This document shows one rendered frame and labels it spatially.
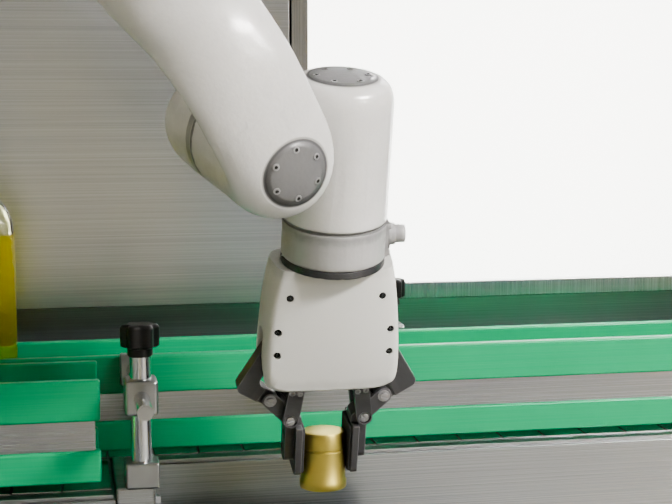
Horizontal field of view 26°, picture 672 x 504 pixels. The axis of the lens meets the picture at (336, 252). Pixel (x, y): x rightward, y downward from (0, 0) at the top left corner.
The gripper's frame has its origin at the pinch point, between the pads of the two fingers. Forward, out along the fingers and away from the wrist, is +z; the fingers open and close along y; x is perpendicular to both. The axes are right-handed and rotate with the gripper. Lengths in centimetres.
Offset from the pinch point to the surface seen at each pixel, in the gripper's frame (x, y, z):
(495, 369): -13.5, -17.9, 1.6
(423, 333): -21.2, -13.3, 1.6
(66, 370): -12.2, 18.9, -0.8
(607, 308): -32.3, -35.8, 5.0
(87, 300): -30.6, 16.6, 1.4
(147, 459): -1.7, 13.1, 1.8
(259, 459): -10.3, 3.2, 7.4
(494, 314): -32.3, -23.8, 5.2
